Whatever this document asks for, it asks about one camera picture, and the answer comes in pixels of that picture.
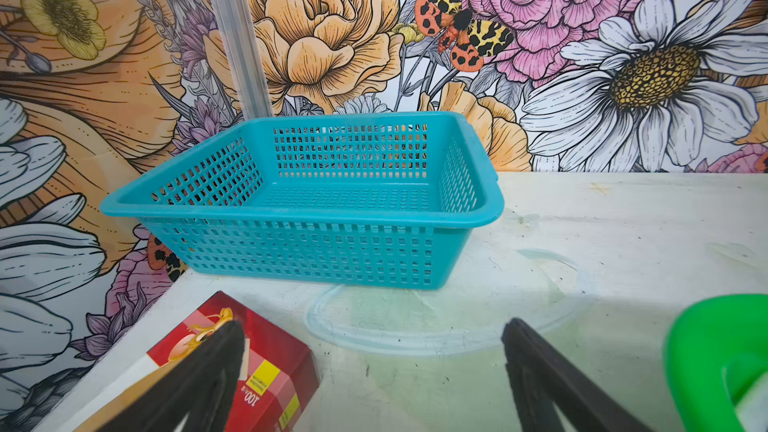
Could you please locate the teal plastic basket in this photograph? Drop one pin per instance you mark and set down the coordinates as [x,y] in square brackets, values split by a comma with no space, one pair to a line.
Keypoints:
[383,200]

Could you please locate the red and white carton box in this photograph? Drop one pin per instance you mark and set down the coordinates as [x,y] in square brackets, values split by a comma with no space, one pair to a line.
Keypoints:
[277,376]

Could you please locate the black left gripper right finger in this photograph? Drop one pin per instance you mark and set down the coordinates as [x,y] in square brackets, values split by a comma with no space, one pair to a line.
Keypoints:
[546,386]

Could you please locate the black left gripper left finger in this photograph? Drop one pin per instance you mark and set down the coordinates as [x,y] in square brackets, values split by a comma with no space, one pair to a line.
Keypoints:
[194,394]

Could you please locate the left aluminium frame post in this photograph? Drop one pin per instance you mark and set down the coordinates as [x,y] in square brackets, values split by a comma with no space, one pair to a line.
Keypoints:
[237,30]

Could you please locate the green plastic basket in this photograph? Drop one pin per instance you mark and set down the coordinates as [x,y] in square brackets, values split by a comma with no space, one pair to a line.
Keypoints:
[715,360]

